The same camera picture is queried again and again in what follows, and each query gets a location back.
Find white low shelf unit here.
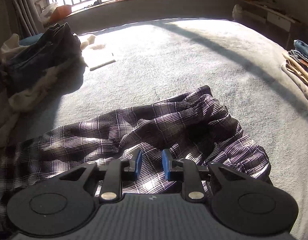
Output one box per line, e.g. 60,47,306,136
232,1,308,50

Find dark plaid flannel pants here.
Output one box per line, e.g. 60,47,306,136
0,86,271,223

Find grey curtain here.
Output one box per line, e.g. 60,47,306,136
12,0,44,36

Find folded clothes stack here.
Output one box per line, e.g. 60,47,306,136
281,40,308,100

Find dark navy garment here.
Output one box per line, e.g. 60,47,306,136
0,23,81,98

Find white fleece garment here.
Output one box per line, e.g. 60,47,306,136
8,36,95,112

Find white flat card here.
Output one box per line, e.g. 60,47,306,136
82,48,115,71

